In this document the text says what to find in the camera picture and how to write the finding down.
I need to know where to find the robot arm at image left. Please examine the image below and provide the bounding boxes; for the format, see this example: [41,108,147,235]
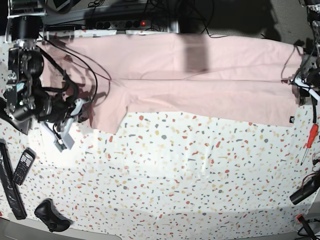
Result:
[4,0,79,123]

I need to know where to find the long black bar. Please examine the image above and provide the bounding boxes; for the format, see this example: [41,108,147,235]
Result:
[0,139,27,220]

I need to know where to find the black cordless phone handset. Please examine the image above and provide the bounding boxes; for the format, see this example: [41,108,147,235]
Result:
[12,147,36,186]

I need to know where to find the pink T-shirt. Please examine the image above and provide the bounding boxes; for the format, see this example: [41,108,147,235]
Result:
[41,33,303,134]

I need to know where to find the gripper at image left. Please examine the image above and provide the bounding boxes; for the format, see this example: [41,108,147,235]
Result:
[37,93,76,123]

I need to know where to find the red and black plug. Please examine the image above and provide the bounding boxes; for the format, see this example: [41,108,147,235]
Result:
[296,214,317,240]

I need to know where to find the black cylinder with red wires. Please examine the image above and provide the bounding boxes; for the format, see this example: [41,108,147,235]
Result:
[289,177,320,205]

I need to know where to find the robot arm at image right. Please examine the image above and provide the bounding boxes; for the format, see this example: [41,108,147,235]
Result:
[291,0,320,106]

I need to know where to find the red handled screwdriver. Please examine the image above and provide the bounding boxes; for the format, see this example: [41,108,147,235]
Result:
[300,123,319,166]

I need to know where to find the black power strip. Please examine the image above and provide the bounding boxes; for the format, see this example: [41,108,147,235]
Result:
[91,20,151,31]

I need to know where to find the terrazzo pattern table cover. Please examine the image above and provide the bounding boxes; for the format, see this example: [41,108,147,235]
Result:
[0,29,320,240]

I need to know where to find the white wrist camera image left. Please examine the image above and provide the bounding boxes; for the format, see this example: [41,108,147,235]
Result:
[41,97,91,152]

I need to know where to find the black game controller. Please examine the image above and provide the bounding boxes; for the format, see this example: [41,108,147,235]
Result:
[34,198,72,233]

